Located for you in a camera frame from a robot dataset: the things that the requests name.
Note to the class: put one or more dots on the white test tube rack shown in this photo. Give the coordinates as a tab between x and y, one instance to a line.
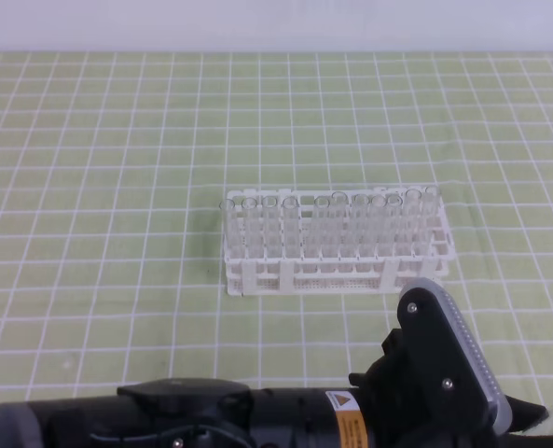
347	272

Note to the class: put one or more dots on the clear test tube far left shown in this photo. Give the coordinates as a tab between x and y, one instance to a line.
234	241

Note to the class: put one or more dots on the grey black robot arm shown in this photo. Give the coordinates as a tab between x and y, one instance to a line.
191	412

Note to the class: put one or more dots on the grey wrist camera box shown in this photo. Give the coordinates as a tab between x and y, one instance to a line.
450	364

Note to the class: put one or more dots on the clear test tube far right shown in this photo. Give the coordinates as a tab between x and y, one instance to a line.
430	202

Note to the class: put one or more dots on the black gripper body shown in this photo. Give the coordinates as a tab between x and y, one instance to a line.
398	414

